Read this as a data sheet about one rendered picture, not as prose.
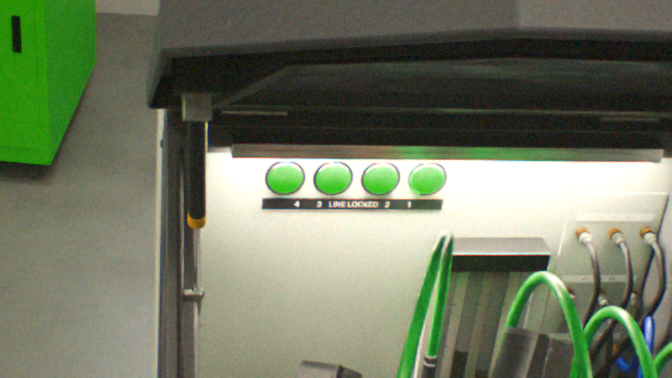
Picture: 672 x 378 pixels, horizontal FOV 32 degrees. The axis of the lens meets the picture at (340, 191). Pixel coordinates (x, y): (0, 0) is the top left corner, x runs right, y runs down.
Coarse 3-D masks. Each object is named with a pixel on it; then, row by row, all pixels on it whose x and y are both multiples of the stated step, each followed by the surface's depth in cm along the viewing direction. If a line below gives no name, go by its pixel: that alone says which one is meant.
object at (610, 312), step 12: (600, 312) 137; (612, 312) 134; (624, 312) 132; (588, 324) 141; (600, 324) 139; (624, 324) 131; (636, 324) 130; (588, 336) 142; (636, 336) 128; (636, 348) 128; (648, 360) 126; (576, 372) 147; (648, 372) 125
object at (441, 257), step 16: (448, 240) 128; (432, 256) 123; (448, 256) 140; (432, 272) 121; (448, 272) 143; (432, 288) 120; (416, 304) 119; (416, 320) 117; (432, 320) 150; (416, 336) 117; (432, 336) 151; (416, 352) 116; (432, 352) 152; (400, 368) 115
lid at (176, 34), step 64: (192, 0) 61; (256, 0) 58; (320, 0) 55; (384, 0) 53; (448, 0) 51; (512, 0) 49; (576, 0) 49; (640, 0) 50; (192, 64) 98; (256, 64) 81; (320, 64) 64; (384, 64) 86; (448, 64) 85; (512, 64) 85; (576, 64) 84; (640, 64) 83
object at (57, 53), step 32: (0, 0) 357; (32, 0) 357; (64, 0) 387; (0, 32) 363; (32, 32) 363; (64, 32) 391; (0, 64) 369; (32, 64) 369; (64, 64) 396; (0, 96) 375; (32, 96) 374; (64, 96) 400; (0, 128) 381; (32, 128) 380; (64, 128) 405; (0, 160) 389; (32, 160) 387
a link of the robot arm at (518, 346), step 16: (512, 336) 112; (528, 336) 111; (544, 336) 110; (512, 352) 111; (528, 352) 111; (544, 352) 110; (560, 352) 110; (496, 368) 112; (512, 368) 111; (528, 368) 110; (544, 368) 109; (560, 368) 110
